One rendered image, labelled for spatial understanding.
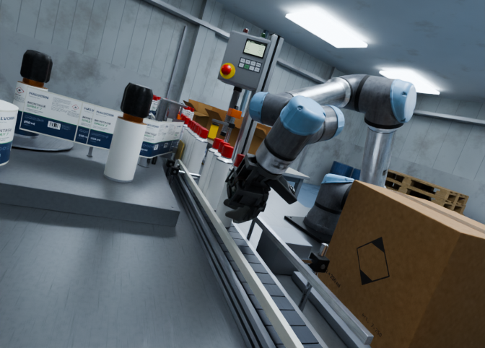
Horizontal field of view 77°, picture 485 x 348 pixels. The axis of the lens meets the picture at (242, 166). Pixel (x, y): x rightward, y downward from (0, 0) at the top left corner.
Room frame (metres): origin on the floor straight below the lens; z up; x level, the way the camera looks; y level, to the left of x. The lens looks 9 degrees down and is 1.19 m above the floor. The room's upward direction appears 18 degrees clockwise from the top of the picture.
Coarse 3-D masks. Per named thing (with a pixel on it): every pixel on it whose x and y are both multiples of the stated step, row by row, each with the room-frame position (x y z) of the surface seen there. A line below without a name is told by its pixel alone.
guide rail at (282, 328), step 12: (180, 168) 1.23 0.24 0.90; (192, 180) 1.04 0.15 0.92; (204, 204) 0.85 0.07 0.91; (216, 216) 0.77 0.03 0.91; (216, 228) 0.73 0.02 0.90; (228, 240) 0.65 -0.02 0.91; (240, 252) 0.60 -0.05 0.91; (240, 264) 0.57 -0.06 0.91; (252, 276) 0.52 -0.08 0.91; (252, 288) 0.51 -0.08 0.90; (264, 288) 0.49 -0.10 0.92; (264, 300) 0.47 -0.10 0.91; (276, 312) 0.44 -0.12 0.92; (276, 324) 0.42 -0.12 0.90; (288, 324) 0.42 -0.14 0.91; (288, 336) 0.39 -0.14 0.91
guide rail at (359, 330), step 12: (264, 228) 0.68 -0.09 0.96; (276, 240) 0.62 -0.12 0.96; (288, 252) 0.57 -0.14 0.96; (300, 264) 0.53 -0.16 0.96; (312, 276) 0.50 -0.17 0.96; (324, 288) 0.47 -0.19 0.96; (336, 300) 0.44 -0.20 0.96; (336, 312) 0.43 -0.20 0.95; (348, 312) 0.42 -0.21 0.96; (348, 324) 0.40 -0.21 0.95; (360, 324) 0.40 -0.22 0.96; (360, 336) 0.38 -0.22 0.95; (372, 336) 0.38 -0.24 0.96
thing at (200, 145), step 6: (204, 132) 1.20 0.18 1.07; (198, 138) 1.20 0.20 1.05; (204, 138) 1.21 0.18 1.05; (198, 144) 1.19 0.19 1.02; (204, 144) 1.20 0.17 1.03; (192, 150) 1.21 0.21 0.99; (198, 150) 1.19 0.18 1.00; (204, 150) 1.21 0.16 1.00; (192, 156) 1.20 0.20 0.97; (198, 156) 1.19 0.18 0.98; (192, 162) 1.19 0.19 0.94; (198, 162) 1.20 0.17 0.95; (192, 168) 1.19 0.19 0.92; (198, 168) 1.21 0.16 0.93
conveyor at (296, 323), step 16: (192, 192) 1.02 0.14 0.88; (208, 224) 0.79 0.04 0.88; (240, 240) 0.75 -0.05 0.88; (256, 256) 0.69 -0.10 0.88; (240, 272) 0.59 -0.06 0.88; (256, 272) 0.61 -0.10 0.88; (272, 288) 0.57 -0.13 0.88; (256, 304) 0.50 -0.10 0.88; (288, 304) 0.53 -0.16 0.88; (288, 320) 0.48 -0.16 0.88; (272, 336) 0.43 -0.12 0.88; (304, 336) 0.45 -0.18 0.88
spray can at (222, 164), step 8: (224, 144) 0.92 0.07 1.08; (224, 152) 0.90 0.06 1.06; (232, 152) 0.91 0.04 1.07; (216, 160) 0.91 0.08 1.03; (224, 160) 0.89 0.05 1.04; (216, 168) 0.90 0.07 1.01; (224, 168) 0.89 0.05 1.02; (216, 176) 0.89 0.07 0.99; (224, 176) 0.90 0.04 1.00; (216, 184) 0.89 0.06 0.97; (208, 192) 0.90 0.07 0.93; (216, 192) 0.89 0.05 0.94; (208, 200) 0.89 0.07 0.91; (216, 200) 0.89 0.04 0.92; (216, 208) 0.90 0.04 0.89
